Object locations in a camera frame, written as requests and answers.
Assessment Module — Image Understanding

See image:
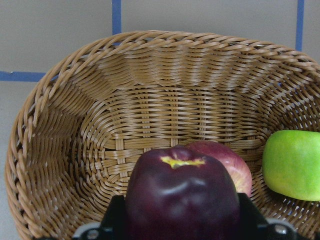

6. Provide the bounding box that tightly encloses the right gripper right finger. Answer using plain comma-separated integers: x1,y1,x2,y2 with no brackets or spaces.
238,193,269,240

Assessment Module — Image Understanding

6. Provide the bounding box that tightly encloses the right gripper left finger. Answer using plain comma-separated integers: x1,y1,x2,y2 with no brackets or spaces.
99,195,128,240

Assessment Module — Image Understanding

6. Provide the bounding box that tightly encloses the red apple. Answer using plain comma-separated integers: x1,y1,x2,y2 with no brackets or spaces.
185,140,253,197

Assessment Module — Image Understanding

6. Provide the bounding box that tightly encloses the dark purple apple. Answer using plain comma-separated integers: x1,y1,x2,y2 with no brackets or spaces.
125,146,240,240

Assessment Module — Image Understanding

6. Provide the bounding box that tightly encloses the green apple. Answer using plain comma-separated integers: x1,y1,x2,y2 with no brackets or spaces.
262,130,320,201

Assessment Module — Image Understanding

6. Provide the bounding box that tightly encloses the wicker basket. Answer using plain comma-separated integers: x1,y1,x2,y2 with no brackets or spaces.
4,30,320,240

